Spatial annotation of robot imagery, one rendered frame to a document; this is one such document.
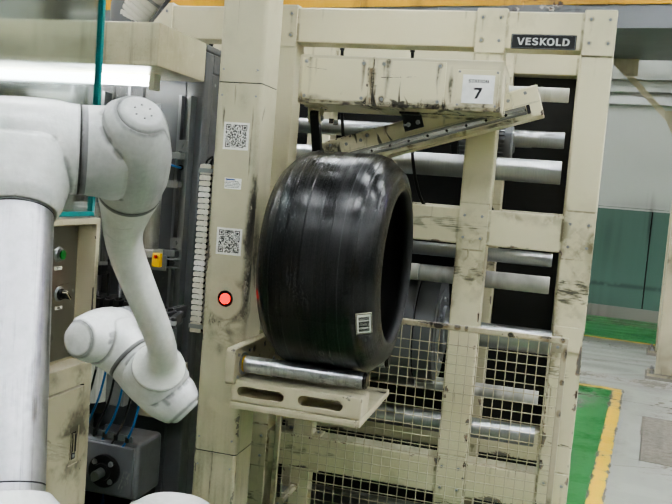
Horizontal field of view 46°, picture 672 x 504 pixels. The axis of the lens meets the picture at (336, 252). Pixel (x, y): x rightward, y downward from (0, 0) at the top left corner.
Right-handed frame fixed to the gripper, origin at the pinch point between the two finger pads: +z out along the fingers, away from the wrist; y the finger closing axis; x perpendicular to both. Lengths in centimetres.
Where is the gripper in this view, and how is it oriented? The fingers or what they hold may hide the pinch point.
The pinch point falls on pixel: (177, 312)
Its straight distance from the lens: 197.0
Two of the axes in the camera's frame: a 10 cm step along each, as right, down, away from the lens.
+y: -9.6, -1.0, 2.6
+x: -0.8, 9.9, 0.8
